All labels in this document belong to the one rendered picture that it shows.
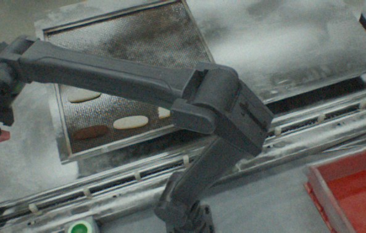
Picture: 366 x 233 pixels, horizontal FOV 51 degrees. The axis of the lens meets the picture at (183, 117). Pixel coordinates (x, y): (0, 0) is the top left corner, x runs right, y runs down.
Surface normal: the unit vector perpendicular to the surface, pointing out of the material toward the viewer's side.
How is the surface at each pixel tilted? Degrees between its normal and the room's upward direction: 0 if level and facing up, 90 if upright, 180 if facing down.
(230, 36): 10
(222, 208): 0
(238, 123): 46
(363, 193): 0
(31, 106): 0
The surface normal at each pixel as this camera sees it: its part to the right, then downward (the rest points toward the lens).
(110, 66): -0.13, -0.66
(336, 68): -0.01, -0.51
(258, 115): 0.62, -0.26
